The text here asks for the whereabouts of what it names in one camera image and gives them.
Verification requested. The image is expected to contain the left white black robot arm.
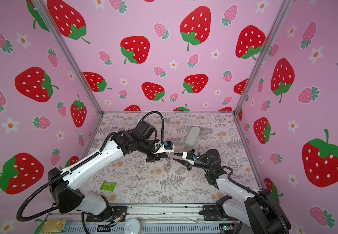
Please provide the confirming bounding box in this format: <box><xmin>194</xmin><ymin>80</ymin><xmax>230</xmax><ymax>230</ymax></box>
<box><xmin>16</xmin><ymin>111</ymin><xmax>172</xmax><ymax>222</ymax></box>

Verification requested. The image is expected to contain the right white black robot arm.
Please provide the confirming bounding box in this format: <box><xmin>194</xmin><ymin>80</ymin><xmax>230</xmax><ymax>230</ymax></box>
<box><xmin>174</xmin><ymin>149</ymin><xmax>291</xmax><ymax>234</ymax></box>

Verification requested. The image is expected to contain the pale green glasses case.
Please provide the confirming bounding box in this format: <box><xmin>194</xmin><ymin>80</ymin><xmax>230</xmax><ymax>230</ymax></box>
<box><xmin>185</xmin><ymin>127</ymin><xmax>201</xmax><ymax>148</ymax></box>

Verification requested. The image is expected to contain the green snack packet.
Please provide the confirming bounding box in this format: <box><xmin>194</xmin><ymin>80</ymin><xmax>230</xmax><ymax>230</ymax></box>
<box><xmin>100</xmin><ymin>181</ymin><xmax>117</xmax><ymax>192</ymax></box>

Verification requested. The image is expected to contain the gold tin can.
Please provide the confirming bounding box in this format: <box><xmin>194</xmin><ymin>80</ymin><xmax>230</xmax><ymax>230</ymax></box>
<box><xmin>42</xmin><ymin>219</ymin><xmax>67</xmax><ymax>234</ymax></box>

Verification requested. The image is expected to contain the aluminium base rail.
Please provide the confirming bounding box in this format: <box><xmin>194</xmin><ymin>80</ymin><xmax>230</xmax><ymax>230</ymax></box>
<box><xmin>46</xmin><ymin>202</ymin><xmax>254</xmax><ymax>234</ymax></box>

